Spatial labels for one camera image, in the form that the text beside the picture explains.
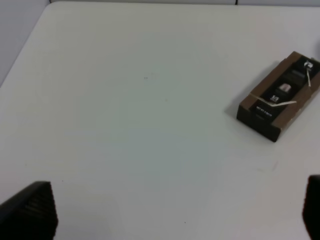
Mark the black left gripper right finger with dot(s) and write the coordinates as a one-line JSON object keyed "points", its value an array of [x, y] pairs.
{"points": [[311, 207]]}

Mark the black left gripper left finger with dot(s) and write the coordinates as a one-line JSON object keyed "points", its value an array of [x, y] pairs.
{"points": [[30, 214]]}

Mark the brown black cardboard box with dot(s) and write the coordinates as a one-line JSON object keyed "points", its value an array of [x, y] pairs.
{"points": [[273, 105]]}

